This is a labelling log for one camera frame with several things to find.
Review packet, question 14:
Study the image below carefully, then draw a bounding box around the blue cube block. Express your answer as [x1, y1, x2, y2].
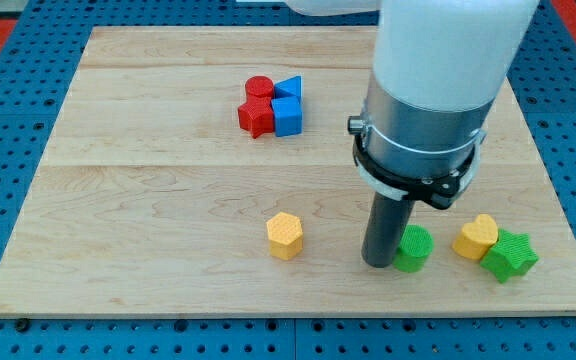
[271, 96, 303, 137]

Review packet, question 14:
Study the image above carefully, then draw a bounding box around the green cylinder block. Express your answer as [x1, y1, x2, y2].
[393, 225, 434, 273]

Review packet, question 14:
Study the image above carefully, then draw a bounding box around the red star block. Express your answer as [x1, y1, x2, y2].
[237, 97, 275, 139]

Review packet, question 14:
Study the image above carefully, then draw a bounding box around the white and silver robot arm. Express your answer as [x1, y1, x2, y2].
[287, 0, 538, 209]

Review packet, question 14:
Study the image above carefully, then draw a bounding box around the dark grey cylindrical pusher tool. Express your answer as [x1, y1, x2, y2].
[361, 193, 414, 268]

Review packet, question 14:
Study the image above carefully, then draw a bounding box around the yellow hexagon block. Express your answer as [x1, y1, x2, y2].
[266, 212, 304, 260]

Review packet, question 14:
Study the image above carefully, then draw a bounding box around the yellow heart block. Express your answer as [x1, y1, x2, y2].
[451, 214, 499, 261]

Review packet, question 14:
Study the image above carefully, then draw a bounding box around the red cylinder block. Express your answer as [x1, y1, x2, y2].
[244, 75, 274, 98]

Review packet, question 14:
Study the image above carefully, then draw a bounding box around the green star block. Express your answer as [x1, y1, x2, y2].
[479, 228, 540, 284]

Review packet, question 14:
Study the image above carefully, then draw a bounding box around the blue triangle block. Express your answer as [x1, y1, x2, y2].
[274, 75, 302, 101]

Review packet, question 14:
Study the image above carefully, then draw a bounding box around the light wooden board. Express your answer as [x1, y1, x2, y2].
[0, 26, 576, 319]

